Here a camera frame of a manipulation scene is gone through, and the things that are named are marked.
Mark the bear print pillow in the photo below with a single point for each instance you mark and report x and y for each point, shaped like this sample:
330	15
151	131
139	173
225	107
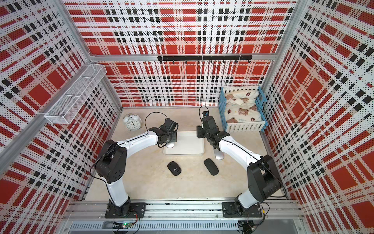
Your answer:
240	94

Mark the white storage tray box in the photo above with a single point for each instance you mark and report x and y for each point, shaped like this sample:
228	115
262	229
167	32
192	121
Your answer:
188	144

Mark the bear print blanket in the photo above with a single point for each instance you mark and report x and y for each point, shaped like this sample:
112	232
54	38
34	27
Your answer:
242	110

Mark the blue white toy crib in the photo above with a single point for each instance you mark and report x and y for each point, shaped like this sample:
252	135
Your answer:
245	126

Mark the aluminium front rail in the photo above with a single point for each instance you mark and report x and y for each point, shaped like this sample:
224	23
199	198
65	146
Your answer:
185	210

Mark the black wall hook rail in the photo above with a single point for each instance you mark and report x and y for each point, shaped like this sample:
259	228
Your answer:
205	58

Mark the white alarm clock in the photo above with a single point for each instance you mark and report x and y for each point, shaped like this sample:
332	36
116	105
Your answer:
132	122

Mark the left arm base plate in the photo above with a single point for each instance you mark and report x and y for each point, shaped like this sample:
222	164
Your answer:
127	210

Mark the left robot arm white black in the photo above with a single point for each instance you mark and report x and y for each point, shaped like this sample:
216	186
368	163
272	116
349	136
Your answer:
111	163

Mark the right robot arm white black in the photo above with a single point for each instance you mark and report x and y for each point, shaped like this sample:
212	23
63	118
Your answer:
263	179

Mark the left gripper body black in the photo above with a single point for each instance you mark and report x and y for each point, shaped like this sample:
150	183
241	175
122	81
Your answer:
173	137

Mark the black rounded mouse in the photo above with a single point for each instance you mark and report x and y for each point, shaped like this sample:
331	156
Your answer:
174	168

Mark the silver mouse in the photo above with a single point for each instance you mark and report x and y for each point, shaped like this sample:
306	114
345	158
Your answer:
219	155
170	145

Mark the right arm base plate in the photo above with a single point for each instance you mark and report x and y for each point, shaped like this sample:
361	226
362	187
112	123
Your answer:
235	209

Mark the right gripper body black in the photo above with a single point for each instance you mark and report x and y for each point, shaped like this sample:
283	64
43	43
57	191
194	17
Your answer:
201	132

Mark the green circuit board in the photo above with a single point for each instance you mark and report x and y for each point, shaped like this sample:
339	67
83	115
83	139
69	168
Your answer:
122	225

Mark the white wire mesh shelf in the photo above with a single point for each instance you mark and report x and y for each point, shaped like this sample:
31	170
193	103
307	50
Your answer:
68	105

